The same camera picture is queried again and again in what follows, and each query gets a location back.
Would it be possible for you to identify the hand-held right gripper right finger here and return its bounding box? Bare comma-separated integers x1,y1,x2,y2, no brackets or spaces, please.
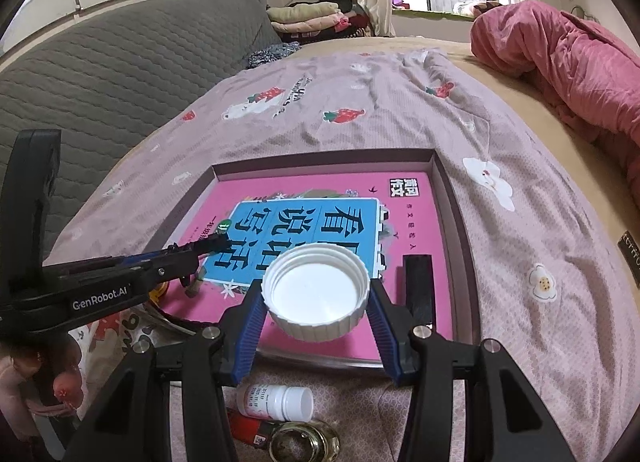
367,279,576,462

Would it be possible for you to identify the multicoloured folded blanket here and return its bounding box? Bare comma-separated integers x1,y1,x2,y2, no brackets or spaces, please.
452,0,503,18

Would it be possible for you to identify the beige folded blanket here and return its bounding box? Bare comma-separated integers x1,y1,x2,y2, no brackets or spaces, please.
266,2,340,23

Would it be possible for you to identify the glass jar with dark lid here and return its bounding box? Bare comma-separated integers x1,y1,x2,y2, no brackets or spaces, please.
269,419,341,462

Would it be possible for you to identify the dark grey shallow box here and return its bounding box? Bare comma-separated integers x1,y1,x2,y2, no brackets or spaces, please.
150,148,481,370

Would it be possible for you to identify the black and gold lipstick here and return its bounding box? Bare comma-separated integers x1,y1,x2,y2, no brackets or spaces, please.
405,254,433,328

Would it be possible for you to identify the black mattress label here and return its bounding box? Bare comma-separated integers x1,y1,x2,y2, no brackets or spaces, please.
619,229,640,288

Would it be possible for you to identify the pink folded blanket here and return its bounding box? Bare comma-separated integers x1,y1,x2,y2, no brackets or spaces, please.
272,12,346,33

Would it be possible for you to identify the pink book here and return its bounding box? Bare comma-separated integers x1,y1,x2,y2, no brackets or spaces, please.
162,172,456,360

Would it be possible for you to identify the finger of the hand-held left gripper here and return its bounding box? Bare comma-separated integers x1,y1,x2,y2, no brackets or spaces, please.
45,233,232,277
125,253,207,289

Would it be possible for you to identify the white bottle cap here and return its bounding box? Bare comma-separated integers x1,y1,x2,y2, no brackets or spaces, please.
261,247,372,342

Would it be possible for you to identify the grey quilted headboard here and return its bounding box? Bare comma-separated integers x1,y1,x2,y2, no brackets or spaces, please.
0,0,283,263

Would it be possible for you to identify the white pill bottle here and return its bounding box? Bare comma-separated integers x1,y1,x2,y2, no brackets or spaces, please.
236,384,315,420

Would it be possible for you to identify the dark patterned cloth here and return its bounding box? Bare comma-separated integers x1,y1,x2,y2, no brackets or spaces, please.
245,41,303,69

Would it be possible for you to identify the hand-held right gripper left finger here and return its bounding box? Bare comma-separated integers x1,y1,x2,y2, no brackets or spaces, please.
62,279,266,462

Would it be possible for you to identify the dark red clothes pile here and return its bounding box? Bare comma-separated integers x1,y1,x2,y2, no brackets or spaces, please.
280,12,373,40

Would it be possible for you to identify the pink quilt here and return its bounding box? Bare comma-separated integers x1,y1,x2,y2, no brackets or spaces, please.
470,0,640,183

